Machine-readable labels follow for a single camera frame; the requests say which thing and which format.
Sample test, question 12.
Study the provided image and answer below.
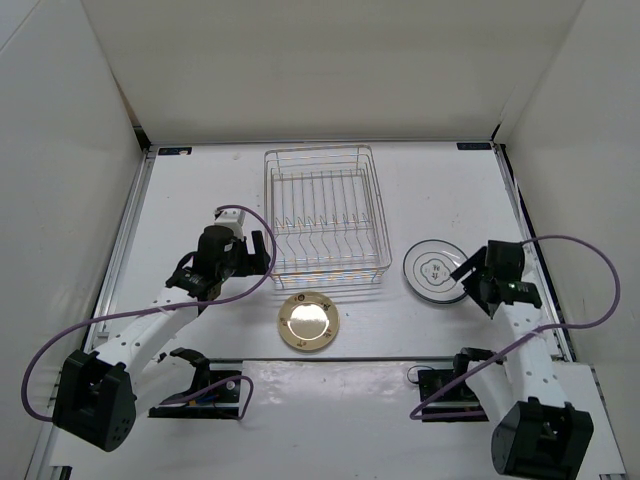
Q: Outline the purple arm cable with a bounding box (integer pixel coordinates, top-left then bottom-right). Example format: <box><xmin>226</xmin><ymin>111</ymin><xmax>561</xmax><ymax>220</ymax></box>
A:
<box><xmin>409</xmin><ymin>234</ymin><xmax>624</xmax><ymax>422</ymax></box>
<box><xmin>22</xmin><ymin>203</ymin><xmax>277</xmax><ymax>424</ymax></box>

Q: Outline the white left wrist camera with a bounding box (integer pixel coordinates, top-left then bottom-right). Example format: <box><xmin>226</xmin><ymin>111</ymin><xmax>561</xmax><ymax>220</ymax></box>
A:
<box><xmin>214</xmin><ymin>207</ymin><xmax>246</xmax><ymax>240</ymax></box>

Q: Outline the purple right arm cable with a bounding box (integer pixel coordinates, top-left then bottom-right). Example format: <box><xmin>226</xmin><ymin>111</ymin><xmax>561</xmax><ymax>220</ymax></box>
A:
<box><xmin>409</xmin><ymin>234</ymin><xmax>624</xmax><ymax>422</ymax></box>

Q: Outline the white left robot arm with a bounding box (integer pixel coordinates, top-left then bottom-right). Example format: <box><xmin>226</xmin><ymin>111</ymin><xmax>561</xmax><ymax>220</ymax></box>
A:
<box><xmin>52</xmin><ymin>225</ymin><xmax>271</xmax><ymax>452</ymax></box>

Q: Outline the wire dish rack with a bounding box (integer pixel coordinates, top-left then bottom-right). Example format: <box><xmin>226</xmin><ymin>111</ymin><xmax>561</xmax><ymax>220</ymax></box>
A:
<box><xmin>264</xmin><ymin>144</ymin><xmax>392</xmax><ymax>290</ymax></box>

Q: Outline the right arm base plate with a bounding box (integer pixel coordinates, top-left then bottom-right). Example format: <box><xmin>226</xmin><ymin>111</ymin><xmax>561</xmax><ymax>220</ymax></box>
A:
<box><xmin>407</xmin><ymin>367</ymin><xmax>491</xmax><ymax>424</ymax></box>

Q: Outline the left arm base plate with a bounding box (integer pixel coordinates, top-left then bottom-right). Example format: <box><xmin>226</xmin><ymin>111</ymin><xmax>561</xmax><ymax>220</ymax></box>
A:
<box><xmin>147</xmin><ymin>363</ymin><xmax>248</xmax><ymax>420</ymax></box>

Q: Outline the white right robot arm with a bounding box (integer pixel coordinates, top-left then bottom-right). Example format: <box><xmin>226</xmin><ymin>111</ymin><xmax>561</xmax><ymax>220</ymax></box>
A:
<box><xmin>449</xmin><ymin>240</ymin><xmax>594</xmax><ymax>479</ymax></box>

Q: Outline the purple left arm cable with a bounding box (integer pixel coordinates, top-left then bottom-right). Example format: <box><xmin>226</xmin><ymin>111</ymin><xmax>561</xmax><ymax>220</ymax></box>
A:
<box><xmin>22</xmin><ymin>203</ymin><xmax>277</xmax><ymax>424</ymax></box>

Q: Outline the cream gold-rimmed plate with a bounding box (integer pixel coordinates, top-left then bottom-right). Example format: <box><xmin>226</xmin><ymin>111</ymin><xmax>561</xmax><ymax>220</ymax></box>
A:
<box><xmin>277</xmin><ymin>291</ymin><xmax>341</xmax><ymax>353</ymax></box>

